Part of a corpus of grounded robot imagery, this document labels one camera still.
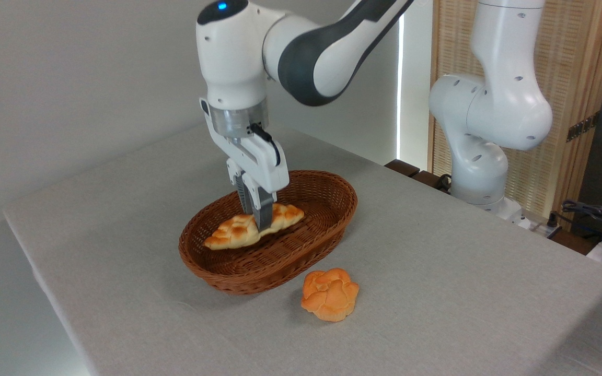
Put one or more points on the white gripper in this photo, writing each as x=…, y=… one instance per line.
x=259, y=162

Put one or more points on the long braided bread loaf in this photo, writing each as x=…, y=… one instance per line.
x=233, y=232

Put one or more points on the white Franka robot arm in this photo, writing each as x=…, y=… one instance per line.
x=489, y=104

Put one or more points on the round orange bread roll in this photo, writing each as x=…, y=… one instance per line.
x=330, y=295

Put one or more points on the brown oval wicker basket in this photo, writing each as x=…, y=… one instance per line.
x=327, y=201

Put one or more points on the grey tablecloth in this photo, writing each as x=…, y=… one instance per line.
x=437, y=313

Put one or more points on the dark metal screen hinge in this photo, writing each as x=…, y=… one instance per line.
x=583, y=127

